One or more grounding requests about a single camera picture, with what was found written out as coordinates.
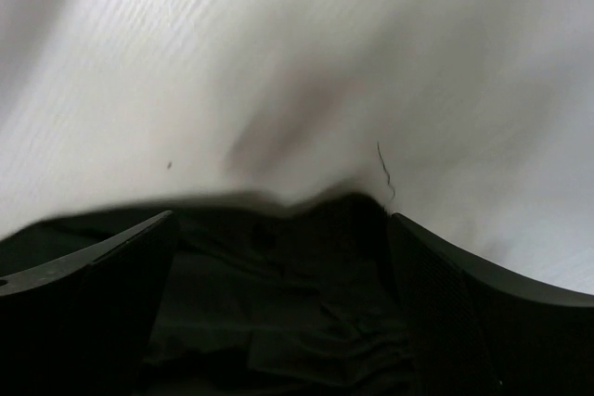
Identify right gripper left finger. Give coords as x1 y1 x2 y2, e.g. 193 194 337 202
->
1 211 178 395

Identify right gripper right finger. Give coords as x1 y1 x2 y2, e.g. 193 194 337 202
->
388 214 593 396

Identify black trousers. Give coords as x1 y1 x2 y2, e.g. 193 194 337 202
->
1 195 417 395

